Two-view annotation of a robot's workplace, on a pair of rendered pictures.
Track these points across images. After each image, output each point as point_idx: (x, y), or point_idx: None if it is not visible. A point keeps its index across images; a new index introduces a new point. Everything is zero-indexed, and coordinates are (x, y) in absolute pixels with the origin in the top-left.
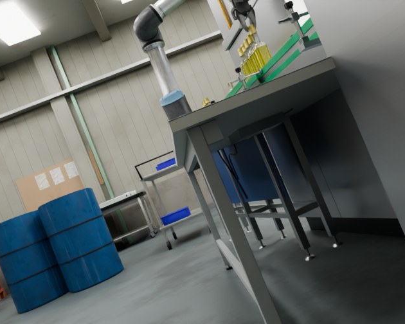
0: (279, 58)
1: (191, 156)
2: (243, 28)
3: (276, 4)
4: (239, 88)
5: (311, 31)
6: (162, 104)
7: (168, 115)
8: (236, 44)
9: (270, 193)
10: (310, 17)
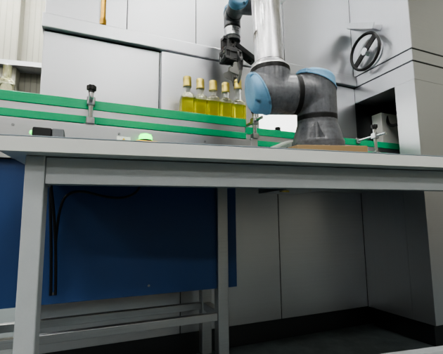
0: (287, 138)
1: (440, 185)
2: (238, 76)
3: (243, 87)
4: (226, 123)
5: None
6: (333, 81)
7: (335, 101)
8: (91, 46)
9: (175, 282)
10: (420, 152)
